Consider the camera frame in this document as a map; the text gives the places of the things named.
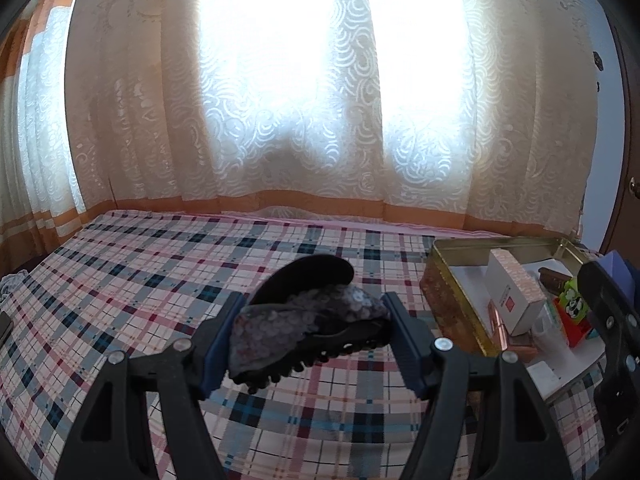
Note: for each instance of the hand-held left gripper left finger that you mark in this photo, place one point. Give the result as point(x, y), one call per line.
point(215, 355)

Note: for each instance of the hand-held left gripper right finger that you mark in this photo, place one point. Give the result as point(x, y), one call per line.
point(407, 345)

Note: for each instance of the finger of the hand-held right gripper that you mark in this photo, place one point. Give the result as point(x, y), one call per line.
point(607, 310)

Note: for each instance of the green toy block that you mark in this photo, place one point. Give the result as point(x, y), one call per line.
point(570, 305)

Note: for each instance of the red toy block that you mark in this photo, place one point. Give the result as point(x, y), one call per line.
point(575, 332)

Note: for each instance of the purple toy block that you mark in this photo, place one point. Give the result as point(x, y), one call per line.
point(617, 267)

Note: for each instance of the gold tin box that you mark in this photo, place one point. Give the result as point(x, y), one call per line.
point(450, 290)

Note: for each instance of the copper picture frame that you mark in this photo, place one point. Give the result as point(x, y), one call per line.
point(500, 332)

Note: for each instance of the pink speckled box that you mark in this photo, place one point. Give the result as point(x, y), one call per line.
point(515, 285)

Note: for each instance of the black sequined baby shoe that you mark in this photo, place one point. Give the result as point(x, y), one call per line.
point(300, 310)

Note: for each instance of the plaid bedsheet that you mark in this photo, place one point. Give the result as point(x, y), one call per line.
point(150, 270)

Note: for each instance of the brass door knob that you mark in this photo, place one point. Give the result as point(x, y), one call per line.
point(635, 187)

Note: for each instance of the brown wooden door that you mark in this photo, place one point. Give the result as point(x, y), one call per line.
point(622, 135)

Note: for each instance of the dark smartphone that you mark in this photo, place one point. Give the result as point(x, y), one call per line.
point(4, 327)

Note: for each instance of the white lace cloth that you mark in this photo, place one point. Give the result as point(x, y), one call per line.
point(12, 285)

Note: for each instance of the beige lace curtain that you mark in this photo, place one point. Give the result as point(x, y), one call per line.
point(250, 135)

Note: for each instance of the flower-shaped curtain hook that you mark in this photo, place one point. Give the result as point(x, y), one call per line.
point(597, 60)

